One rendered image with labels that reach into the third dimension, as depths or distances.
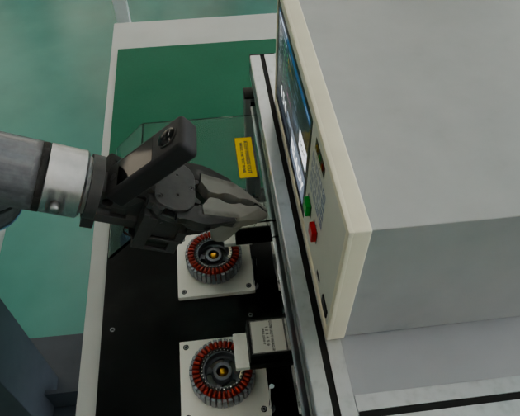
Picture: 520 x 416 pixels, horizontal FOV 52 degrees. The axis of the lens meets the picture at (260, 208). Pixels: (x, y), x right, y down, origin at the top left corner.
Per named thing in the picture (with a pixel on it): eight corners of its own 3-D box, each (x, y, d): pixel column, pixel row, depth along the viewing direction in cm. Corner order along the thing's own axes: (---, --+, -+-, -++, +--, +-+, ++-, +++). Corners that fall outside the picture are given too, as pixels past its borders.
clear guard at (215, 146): (108, 259, 82) (99, 235, 77) (116, 150, 97) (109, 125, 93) (318, 238, 84) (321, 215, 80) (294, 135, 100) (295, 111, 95)
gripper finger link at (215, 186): (248, 217, 71) (182, 204, 67) (267, 188, 67) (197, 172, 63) (251, 235, 69) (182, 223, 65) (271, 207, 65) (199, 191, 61)
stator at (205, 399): (192, 413, 89) (190, 404, 86) (190, 350, 96) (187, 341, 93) (258, 404, 90) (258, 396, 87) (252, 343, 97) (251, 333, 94)
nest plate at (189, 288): (178, 300, 104) (177, 298, 103) (177, 239, 114) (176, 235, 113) (255, 293, 105) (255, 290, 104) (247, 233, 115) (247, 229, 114)
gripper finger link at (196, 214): (229, 207, 64) (158, 193, 61) (234, 198, 63) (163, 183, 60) (232, 238, 61) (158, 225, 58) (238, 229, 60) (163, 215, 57)
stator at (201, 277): (191, 290, 104) (189, 280, 101) (182, 244, 111) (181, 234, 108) (247, 279, 106) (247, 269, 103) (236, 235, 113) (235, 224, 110)
